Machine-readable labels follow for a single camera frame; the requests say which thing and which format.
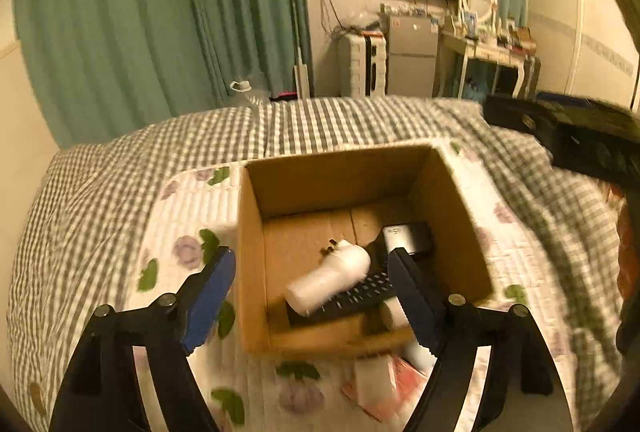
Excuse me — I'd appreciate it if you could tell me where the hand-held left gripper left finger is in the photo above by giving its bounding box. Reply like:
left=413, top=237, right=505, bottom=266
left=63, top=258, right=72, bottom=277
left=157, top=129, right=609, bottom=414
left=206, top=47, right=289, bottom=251
left=48, top=247, right=237, bottom=432

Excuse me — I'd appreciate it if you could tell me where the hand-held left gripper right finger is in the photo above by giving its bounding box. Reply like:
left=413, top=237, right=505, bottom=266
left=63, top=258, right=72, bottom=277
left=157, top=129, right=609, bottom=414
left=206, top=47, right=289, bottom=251
left=387, top=247, right=576, bottom=432

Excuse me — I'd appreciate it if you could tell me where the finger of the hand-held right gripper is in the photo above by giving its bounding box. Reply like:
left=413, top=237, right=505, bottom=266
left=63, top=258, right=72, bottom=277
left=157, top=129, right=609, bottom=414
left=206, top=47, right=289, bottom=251
left=482, top=93, right=551, bottom=143

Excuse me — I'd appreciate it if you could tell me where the brown cardboard box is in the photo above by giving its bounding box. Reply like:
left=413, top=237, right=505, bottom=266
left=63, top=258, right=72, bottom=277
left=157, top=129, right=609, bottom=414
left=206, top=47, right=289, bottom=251
left=236, top=144, right=496, bottom=356

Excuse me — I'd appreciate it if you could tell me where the black remote control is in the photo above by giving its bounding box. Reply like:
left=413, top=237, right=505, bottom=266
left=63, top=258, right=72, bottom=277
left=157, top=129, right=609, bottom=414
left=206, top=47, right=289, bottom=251
left=286, top=232, right=401, bottom=328

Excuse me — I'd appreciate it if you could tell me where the white power bank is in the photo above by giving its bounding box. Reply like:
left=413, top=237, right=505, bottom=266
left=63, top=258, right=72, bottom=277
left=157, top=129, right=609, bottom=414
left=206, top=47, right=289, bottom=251
left=382, top=221, right=435, bottom=258

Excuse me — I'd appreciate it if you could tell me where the white side table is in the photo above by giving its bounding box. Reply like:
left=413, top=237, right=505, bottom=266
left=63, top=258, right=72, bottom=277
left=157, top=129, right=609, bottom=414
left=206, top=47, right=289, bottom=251
left=434, top=29, right=542, bottom=101

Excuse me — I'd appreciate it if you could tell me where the white plug charger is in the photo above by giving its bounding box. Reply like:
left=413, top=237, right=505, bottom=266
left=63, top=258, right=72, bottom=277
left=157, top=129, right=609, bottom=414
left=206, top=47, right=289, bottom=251
left=285, top=237, right=372, bottom=317

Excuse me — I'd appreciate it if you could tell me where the white tissue packet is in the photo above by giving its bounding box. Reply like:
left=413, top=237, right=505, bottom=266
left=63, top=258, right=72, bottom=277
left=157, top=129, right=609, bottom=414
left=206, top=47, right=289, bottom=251
left=354, top=356, right=396, bottom=405

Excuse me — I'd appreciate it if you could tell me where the red patterned packet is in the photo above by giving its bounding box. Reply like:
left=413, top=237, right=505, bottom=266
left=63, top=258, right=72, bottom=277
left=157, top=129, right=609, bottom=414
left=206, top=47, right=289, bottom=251
left=341, top=354, right=432, bottom=420

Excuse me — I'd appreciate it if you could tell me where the small grey fridge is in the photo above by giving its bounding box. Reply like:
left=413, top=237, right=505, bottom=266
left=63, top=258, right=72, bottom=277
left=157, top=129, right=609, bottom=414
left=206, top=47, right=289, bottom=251
left=387, top=14, right=441, bottom=99

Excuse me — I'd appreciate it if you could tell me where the white wardrobe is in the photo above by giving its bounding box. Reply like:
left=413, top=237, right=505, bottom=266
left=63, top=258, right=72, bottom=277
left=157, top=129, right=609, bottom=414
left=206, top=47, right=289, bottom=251
left=525, top=0, right=640, bottom=113

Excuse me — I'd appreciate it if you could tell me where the grey checkered blanket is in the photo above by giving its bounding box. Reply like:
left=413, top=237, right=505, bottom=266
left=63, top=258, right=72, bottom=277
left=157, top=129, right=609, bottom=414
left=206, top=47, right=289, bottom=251
left=7, top=94, right=632, bottom=432

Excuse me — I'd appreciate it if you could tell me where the white plastic storage cabinet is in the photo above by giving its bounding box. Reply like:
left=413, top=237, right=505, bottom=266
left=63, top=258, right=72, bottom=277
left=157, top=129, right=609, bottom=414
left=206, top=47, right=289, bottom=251
left=340, top=32, right=389, bottom=98

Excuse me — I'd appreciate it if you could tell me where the clear plastic bag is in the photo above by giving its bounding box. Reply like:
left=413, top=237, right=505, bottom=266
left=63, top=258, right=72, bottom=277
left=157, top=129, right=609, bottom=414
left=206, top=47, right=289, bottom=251
left=347, top=7, right=383, bottom=33

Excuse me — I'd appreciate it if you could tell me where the clear plastic water bottle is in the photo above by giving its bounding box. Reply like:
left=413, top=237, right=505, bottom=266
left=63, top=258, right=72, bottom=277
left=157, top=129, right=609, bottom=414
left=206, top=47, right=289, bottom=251
left=227, top=74, right=272, bottom=110

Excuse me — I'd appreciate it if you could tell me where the wide green curtain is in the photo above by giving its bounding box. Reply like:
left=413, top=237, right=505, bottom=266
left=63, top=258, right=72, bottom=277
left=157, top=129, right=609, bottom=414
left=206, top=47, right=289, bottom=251
left=12, top=0, right=314, bottom=148

